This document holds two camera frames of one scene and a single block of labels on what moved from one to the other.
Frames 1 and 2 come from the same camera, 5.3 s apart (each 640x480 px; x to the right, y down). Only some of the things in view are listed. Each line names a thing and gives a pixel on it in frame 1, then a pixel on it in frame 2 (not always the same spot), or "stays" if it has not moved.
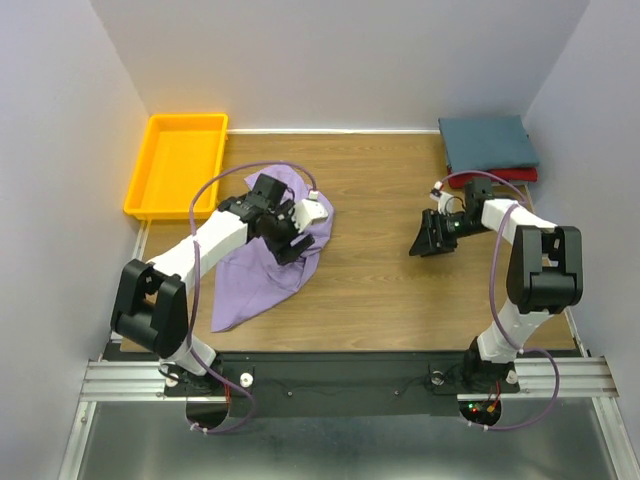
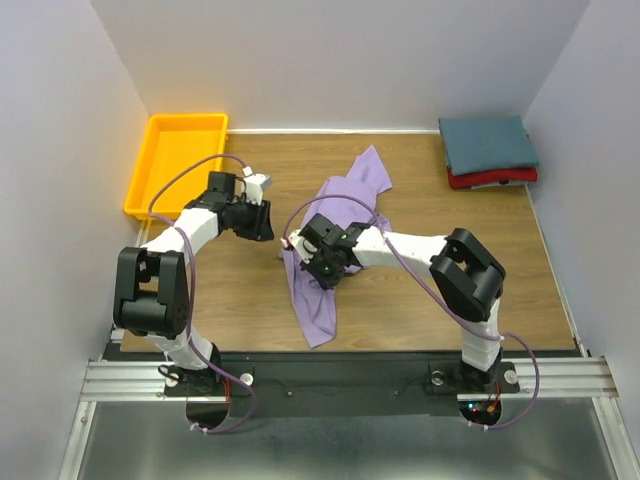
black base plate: x=342 y=385 stays
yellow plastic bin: x=180 y=153 stays
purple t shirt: x=248 y=274 to x=357 y=199
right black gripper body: x=456 y=225 to x=323 y=268
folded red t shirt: x=515 y=174 stays
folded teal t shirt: x=485 y=143 stays
